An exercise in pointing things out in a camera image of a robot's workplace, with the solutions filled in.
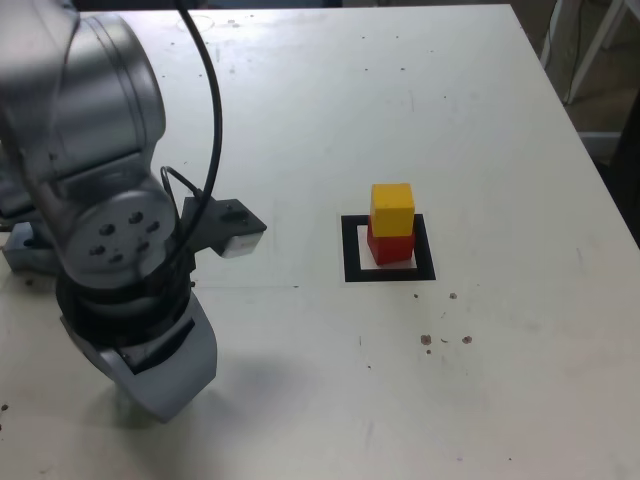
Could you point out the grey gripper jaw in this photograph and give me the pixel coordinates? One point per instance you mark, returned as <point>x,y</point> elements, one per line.
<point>170,385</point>

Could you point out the red cube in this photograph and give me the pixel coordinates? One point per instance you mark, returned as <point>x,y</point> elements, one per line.
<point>392,250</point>

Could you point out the yellow cube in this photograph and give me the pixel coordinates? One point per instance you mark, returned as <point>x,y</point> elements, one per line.
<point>392,210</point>

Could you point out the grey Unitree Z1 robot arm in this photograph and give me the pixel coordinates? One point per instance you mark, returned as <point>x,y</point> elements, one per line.
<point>90,100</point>

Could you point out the black tape square outline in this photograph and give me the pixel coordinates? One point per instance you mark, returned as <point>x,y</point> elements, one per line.
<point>350,250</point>

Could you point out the white low shelf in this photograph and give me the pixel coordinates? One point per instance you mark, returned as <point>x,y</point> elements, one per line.
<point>600,142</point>

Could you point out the dark furniture piece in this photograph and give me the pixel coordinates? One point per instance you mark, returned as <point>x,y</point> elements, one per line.
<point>630,150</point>

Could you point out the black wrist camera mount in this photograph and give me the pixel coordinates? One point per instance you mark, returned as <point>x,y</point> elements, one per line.
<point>225,225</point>

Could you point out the white metal frame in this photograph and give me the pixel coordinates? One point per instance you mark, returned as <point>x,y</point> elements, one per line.
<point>596,50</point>

